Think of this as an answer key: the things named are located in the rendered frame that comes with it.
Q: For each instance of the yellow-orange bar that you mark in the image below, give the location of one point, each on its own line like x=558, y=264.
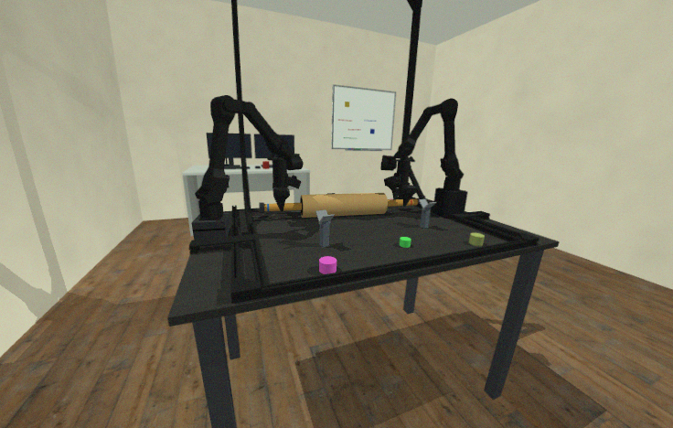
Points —
x=338, y=204

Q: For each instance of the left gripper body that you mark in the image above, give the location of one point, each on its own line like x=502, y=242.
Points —
x=405, y=181

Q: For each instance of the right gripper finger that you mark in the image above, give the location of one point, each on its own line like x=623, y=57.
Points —
x=280, y=202

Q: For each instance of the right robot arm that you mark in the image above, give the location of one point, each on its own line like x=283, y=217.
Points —
x=215, y=182

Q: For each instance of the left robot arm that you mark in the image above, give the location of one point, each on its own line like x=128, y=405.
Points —
x=448, y=111

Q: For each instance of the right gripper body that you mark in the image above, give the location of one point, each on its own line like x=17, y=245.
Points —
x=279, y=181

